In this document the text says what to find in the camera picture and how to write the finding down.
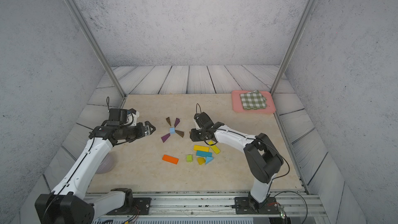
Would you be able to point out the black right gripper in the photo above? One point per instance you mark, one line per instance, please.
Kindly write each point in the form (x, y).
(194, 137)

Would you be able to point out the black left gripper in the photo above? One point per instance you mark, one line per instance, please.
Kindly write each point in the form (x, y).
(141, 132)

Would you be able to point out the purple rectangular wooden block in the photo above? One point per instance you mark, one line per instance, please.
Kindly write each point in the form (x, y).
(165, 137)

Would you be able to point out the dark brown rectangular block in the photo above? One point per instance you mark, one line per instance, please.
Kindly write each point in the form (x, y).
(168, 120)

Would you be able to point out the lime green long block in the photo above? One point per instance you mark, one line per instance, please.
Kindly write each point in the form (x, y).
(214, 147)

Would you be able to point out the yellow long wooden block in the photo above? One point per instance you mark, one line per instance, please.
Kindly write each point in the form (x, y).
(201, 148)

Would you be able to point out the brown slanted wooden block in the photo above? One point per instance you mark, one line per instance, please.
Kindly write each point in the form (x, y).
(180, 133)

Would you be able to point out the teal long wooden block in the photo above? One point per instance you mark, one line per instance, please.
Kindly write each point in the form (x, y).
(203, 154)

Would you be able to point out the light blue triangle block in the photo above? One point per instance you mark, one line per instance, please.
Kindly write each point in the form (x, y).
(208, 160)

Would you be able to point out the orange long wooden block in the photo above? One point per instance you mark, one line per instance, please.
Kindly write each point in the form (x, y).
(170, 159)

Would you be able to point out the green small cube block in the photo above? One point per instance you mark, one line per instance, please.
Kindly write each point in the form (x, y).
(189, 158)

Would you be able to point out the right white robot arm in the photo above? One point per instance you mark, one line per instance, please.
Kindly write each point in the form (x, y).
(262, 156)

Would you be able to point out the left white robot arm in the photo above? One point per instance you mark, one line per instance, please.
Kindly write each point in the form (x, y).
(66, 205)

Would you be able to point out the pink tray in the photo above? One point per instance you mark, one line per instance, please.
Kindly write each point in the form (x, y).
(237, 105)

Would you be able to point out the lilac bowl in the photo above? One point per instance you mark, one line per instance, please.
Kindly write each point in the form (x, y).
(106, 165)

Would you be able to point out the green checkered cloth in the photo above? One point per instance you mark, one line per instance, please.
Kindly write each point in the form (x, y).
(253, 100)

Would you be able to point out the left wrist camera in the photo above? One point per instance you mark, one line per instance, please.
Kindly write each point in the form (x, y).
(122, 118)

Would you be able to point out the right aluminium frame post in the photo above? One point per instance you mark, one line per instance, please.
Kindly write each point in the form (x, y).
(305, 16)

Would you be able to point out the aluminium frame post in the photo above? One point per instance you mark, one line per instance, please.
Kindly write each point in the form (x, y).
(77, 14)
(305, 16)

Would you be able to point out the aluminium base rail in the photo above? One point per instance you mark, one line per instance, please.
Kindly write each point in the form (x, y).
(284, 207)

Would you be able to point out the left aluminium frame post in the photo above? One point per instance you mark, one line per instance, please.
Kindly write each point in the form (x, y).
(77, 14)

